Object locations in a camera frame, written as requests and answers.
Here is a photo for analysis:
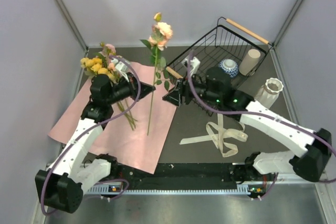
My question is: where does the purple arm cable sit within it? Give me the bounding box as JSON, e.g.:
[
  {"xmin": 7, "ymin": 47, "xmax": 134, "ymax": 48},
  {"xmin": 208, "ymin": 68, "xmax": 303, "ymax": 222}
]
[
  {"xmin": 187, "ymin": 50, "xmax": 336, "ymax": 200},
  {"xmin": 41, "ymin": 55, "xmax": 144, "ymax": 216}
]

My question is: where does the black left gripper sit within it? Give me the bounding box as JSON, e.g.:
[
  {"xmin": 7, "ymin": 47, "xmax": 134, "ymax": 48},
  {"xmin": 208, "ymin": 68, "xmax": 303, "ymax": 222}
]
[{"xmin": 106, "ymin": 72, "xmax": 156, "ymax": 105}]

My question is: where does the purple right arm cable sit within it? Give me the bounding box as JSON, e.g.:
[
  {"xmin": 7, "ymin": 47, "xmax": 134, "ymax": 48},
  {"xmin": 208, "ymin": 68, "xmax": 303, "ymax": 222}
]
[{"xmin": 187, "ymin": 50, "xmax": 336, "ymax": 200}]

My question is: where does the aluminium corner post right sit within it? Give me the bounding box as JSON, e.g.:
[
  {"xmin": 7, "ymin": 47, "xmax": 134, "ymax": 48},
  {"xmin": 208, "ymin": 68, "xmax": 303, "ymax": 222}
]
[{"xmin": 272, "ymin": 0, "xmax": 321, "ymax": 48}]

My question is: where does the aluminium corner post left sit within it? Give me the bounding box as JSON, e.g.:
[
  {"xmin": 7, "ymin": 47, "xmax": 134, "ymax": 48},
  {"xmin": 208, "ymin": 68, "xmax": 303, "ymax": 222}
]
[{"xmin": 54, "ymin": 0, "xmax": 89, "ymax": 51}]

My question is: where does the yellow pink flower bunch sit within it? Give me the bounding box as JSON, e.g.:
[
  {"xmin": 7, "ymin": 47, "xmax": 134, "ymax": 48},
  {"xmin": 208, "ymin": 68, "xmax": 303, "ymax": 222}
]
[{"xmin": 80, "ymin": 43, "xmax": 135, "ymax": 129}]

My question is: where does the aluminium front rail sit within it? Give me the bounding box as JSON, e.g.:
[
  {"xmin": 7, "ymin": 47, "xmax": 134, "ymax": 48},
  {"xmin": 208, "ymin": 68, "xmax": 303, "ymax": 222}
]
[{"xmin": 41, "ymin": 162, "xmax": 329, "ymax": 196}]

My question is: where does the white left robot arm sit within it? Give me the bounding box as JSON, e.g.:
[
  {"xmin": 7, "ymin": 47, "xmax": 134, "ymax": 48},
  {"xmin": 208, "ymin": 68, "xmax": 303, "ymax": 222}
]
[{"xmin": 35, "ymin": 72, "xmax": 155, "ymax": 216}]

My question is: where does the wooden basket handle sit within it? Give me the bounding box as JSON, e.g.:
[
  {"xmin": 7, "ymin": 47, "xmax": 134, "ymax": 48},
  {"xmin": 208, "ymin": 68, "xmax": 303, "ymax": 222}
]
[
  {"xmin": 166, "ymin": 67, "xmax": 183, "ymax": 79},
  {"xmin": 226, "ymin": 18, "xmax": 269, "ymax": 45}
]

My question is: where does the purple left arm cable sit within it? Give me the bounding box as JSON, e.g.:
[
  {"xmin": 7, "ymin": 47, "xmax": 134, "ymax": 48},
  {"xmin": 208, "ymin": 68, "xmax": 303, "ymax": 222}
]
[{"xmin": 41, "ymin": 55, "xmax": 144, "ymax": 216}]

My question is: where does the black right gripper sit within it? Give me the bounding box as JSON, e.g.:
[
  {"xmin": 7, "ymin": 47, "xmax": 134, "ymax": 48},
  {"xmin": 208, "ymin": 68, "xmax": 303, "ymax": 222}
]
[{"xmin": 163, "ymin": 70, "xmax": 221, "ymax": 108}]

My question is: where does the near wooden basket handle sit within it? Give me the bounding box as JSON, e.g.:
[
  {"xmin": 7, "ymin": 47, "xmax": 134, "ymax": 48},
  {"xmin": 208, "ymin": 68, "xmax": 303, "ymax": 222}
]
[{"xmin": 166, "ymin": 67, "xmax": 183, "ymax": 79}]

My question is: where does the beige cylindrical cup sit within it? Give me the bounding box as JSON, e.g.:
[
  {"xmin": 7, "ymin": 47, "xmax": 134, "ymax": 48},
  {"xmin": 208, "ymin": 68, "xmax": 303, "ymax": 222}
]
[{"xmin": 239, "ymin": 49, "xmax": 261, "ymax": 76}]

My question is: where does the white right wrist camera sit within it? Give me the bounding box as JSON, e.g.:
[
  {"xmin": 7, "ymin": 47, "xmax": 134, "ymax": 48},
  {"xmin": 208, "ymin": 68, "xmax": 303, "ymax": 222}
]
[{"xmin": 182, "ymin": 57, "xmax": 201, "ymax": 76}]

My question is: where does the single pink rose stem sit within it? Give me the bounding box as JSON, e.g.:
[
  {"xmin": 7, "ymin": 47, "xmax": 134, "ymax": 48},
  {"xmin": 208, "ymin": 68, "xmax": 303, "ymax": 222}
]
[{"xmin": 139, "ymin": 12, "xmax": 174, "ymax": 136}]

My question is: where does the far wooden basket handle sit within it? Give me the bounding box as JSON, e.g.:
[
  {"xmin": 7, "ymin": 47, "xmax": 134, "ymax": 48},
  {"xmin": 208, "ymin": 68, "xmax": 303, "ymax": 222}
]
[{"xmin": 226, "ymin": 18, "xmax": 269, "ymax": 45}]

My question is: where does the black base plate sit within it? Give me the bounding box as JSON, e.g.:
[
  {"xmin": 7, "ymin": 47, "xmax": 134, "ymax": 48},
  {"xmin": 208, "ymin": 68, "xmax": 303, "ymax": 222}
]
[{"xmin": 115, "ymin": 163, "xmax": 278, "ymax": 190}]

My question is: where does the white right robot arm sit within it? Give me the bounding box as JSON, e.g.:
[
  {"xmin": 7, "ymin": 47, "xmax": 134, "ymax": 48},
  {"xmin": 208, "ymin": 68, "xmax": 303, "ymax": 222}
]
[{"xmin": 162, "ymin": 67, "xmax": 332, "ymax": 182}]

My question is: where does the black wire basket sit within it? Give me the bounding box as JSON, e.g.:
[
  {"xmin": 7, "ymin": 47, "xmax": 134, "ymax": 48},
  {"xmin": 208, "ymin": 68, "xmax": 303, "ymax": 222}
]
[{"xmin": 165, "ymin": 16, "xmax": 274, "ymax": 116}]

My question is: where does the blue white patterned bowl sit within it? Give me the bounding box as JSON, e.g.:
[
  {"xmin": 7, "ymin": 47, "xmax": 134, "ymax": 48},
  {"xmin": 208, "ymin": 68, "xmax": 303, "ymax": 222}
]
[{"xmin": 218, "ymin": 59, "xmax": 239, "ymax": 79}]

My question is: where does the cream ribbon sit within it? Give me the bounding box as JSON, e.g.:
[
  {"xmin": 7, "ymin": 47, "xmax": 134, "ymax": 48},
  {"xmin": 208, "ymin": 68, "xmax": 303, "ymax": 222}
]
[{"xmin": 179, "ymin": 114, "xmax": 248, "ymax": 158}]

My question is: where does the purple pink wrapping paper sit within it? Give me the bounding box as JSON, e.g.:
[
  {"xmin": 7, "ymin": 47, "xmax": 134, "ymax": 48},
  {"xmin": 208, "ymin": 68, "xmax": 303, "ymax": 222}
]
[{"xmin": 47, "ymin": 61, "xmax": 178, "ymax": 175}]

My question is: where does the aluminium corner post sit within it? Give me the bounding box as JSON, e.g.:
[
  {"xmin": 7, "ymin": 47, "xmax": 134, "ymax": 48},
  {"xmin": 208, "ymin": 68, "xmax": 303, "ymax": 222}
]
[
  {"xmin": 54, "ymin": 0, "xmax": 89, "ymax": 51},
  {"xmin": 272, "ymin": 0, "xmax": 321, "ymax": 48}
]

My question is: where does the white ribbed vase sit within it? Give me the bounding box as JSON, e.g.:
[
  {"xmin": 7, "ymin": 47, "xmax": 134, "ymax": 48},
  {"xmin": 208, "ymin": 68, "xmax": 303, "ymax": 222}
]
[{"xmin": 255, "ymin": 78, "xmax": 284, "ymax": 109}]

